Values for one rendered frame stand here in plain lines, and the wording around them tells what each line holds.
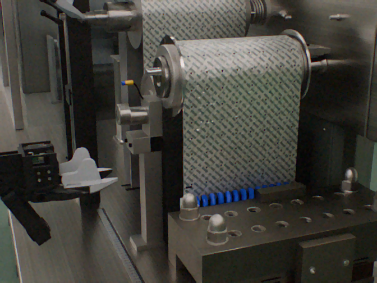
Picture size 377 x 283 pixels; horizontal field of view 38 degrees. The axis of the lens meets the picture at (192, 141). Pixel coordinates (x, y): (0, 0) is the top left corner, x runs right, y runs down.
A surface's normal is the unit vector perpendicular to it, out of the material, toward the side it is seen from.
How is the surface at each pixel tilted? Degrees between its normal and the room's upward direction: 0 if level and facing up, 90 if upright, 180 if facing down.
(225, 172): 90
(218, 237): 90
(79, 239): 0
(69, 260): 0
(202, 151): 90
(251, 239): 0
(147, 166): 90
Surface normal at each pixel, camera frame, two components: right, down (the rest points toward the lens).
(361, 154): 0.37, 0.29
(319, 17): -0.93, 0.11
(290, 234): 0.00, -0.95
